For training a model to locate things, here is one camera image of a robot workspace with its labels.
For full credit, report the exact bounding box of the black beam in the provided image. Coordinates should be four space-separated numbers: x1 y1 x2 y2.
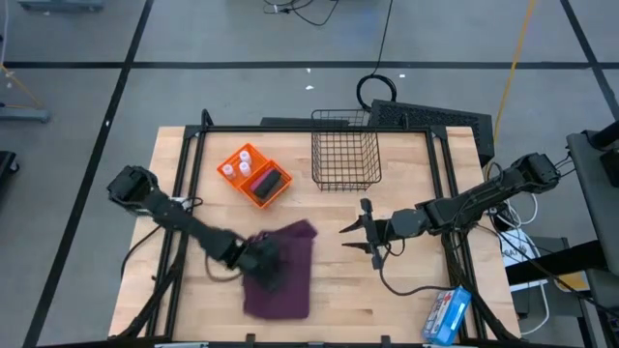
505 239 608 287

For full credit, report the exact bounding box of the black oblong case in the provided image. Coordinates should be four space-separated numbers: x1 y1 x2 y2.
252 168 284 201

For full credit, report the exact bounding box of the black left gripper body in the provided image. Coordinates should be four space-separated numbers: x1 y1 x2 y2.
230 236 280 282

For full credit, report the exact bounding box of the yellow string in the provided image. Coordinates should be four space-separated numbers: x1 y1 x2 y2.
0 64 45 110

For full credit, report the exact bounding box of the grey side table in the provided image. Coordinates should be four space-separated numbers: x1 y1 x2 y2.
566 129 619 277

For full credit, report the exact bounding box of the white printed bag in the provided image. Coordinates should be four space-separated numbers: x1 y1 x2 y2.
498 228 542 292

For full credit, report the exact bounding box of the black wire basket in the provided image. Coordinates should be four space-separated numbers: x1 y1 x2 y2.
309 108 383 193

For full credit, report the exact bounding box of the black metal table frame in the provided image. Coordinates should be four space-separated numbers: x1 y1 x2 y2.
109 108 521 347

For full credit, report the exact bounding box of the orange two-compartment plastic tray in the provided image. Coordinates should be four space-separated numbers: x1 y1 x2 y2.
216 142 294 211

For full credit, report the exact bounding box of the black coiled floor cable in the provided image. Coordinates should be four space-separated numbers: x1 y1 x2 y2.
355 0 398 111

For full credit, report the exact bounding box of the purple cloth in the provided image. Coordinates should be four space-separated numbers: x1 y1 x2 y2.
241 218 319 321

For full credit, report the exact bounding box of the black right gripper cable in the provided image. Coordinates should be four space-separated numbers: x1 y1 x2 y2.
376 240 460 298

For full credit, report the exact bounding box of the grey floor base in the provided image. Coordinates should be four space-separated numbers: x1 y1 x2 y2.
17 0 105 13

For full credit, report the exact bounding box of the grey stand foot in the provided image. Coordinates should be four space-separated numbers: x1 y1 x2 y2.
0 106 51 124

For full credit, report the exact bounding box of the yellow floor cable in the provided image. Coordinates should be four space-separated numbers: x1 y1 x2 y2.
491 0 537 142

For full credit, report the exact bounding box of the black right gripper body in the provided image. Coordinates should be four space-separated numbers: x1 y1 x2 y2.
360 197 396 271

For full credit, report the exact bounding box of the white cable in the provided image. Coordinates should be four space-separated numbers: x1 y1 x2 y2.
492 192 552 337

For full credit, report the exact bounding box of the blue first aid box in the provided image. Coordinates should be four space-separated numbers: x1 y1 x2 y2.
421 284 473 347

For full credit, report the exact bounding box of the black tangled floor cable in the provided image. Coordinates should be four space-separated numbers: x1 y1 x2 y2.
262 0 340 28

